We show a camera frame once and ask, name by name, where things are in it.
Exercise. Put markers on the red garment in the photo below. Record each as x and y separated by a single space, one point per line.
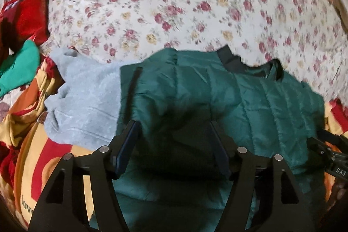
22 20

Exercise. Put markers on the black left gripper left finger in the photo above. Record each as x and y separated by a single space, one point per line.
79 195

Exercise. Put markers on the orange patterned blanket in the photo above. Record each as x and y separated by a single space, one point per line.
28 155

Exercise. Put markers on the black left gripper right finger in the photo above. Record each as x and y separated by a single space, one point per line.
264 195

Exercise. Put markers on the bright green garment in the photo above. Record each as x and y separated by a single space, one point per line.
20 68

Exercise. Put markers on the dark green quilted puffer jacket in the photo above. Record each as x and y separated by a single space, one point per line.
172 181

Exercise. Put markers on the light grey sweatshirt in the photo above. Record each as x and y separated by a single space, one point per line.
85 109

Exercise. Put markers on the white floral quilt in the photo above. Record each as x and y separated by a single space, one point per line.
307 36

